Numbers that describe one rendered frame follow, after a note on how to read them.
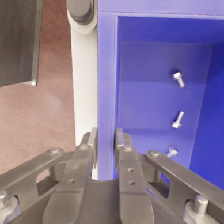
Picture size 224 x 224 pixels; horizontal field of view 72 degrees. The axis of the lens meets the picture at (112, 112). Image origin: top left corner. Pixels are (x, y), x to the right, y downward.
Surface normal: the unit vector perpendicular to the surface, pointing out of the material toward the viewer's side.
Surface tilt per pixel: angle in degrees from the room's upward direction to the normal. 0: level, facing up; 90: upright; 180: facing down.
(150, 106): 0
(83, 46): 0
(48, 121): 0
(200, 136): 85
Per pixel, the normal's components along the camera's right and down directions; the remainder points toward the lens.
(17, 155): 0.00, 0.29
